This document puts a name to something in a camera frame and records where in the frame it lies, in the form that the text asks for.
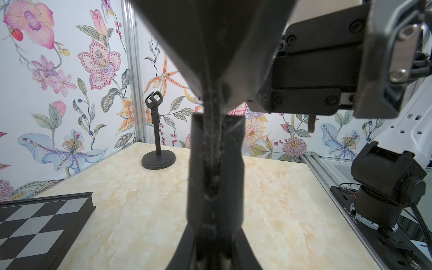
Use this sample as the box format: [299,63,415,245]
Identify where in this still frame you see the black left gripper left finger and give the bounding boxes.
[166,224,203,270]

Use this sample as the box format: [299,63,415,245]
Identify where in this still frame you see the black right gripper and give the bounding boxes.
[246,1,425,119]

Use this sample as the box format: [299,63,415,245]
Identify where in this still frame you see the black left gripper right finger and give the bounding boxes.
[232,228,263,270]

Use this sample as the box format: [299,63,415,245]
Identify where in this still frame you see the black round stand base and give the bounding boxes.
[141,150,176,170]

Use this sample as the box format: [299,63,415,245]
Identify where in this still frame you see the black microphone clip holder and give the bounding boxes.
[145,91,164,110]

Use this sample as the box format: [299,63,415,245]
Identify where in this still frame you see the black microphone stand pole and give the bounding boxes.
[151,108,162,156]

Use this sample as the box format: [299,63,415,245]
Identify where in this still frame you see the black white chessboard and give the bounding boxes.
[1,192,96,270]

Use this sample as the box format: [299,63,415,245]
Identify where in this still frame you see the aluminium front rail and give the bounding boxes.
[301,155,406,270]

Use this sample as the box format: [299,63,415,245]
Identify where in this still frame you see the right aluminium corner post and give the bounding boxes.
[121,0,147,142]

